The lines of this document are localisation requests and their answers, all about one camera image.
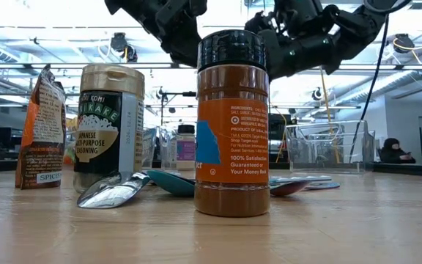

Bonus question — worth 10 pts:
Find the person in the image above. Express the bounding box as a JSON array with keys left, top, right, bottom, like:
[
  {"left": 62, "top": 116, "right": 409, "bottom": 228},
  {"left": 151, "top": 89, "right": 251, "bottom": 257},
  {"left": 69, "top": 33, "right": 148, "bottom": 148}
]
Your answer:
[{"left": 378, "top": 137, "right": 417, "bottom": 165}]

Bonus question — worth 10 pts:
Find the brown spice pouch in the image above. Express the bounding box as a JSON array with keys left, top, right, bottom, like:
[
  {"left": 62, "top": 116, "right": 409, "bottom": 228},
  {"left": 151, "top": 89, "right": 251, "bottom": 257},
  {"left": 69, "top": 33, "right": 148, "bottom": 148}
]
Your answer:
[{"left": 15, "top": 65, "right": 67, "bottom": 191}]

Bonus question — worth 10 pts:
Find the black computer case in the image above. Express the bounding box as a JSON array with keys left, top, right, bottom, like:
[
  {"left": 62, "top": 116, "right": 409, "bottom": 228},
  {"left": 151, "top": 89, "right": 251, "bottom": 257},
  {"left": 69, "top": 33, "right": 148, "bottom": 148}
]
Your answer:
[{"left": 269, "top": 114, "right": 289, "bottom": 164}]

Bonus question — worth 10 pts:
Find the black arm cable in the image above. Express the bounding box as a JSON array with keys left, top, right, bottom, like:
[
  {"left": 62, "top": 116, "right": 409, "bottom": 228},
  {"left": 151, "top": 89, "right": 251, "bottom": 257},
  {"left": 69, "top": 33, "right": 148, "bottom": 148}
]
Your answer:
[{"left": 348, "top": 14, "right": 390, "bottom": 165}]

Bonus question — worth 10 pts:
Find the teal plastic spoon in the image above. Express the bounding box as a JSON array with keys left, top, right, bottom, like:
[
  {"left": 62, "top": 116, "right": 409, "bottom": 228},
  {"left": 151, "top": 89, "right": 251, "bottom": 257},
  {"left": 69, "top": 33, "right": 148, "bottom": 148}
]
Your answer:
[{"left": 147, "top": 169, "right": 196, "bottom": 198}]

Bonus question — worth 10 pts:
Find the furikake seasoning jar gold lid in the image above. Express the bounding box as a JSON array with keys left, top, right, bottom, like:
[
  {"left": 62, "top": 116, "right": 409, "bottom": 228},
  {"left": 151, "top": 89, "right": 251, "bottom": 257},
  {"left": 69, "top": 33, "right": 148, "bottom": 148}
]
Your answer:
[{"left": 73, "top": 63, "right": 147, "bottom": 194}]

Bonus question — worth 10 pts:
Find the purple label jar black lid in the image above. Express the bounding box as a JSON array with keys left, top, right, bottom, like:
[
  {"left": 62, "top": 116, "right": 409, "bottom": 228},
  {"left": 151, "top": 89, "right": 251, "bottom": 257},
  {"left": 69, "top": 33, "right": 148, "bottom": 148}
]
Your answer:
[{"left": 176, "top": 124, "right": 197, "bottom": 171}]

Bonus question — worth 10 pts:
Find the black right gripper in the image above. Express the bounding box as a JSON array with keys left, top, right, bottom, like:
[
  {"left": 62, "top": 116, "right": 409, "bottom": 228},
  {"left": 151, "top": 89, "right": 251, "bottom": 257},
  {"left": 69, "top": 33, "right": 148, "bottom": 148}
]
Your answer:
[{"left": 268, "top": 21, "right": 346, "bottom": 81}]

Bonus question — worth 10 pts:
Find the silver spoon pale blue handle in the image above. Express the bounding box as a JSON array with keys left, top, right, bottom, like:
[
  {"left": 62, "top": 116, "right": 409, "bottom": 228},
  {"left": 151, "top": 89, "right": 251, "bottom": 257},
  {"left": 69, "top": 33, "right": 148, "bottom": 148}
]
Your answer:
[{"left": 269, "top": 175, "right": 333, "bottom": 184}]

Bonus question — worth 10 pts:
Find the orange spice bottle black lid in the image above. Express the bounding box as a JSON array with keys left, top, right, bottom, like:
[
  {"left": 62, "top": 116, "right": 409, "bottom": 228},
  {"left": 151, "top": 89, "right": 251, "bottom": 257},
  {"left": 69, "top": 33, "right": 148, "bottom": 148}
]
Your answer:
[{"left": 193, "top": 29, "right": 271, "bottom": 218}]

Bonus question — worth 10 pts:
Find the large silver spoon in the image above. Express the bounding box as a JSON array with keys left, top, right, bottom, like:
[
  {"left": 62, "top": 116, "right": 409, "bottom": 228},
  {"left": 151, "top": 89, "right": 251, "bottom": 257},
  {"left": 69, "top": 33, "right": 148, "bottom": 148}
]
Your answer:
[{"left": 76, "top": 171, "right": 152, "bottom": 210}]

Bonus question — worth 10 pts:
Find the yellow hanging cable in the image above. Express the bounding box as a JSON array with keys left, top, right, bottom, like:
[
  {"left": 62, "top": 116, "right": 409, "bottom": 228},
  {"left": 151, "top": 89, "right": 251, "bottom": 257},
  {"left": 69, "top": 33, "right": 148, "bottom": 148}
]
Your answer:
[{"left": 319, "top": 65, "right": 341, "bottom": 165}]

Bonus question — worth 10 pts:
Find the black overhead device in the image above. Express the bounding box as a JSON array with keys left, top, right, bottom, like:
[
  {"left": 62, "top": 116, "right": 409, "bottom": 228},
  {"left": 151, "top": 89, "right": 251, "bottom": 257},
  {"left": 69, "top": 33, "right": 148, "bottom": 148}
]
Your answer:
[{"left": 110, "top": 32, "right": 138, "bottom": 63}]

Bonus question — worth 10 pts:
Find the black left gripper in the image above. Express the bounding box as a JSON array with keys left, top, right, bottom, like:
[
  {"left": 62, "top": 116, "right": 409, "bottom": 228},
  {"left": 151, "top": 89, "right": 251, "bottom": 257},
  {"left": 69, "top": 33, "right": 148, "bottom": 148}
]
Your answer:
[{"left": 148, "top": 0, "right": 208, "bottom": 69}]

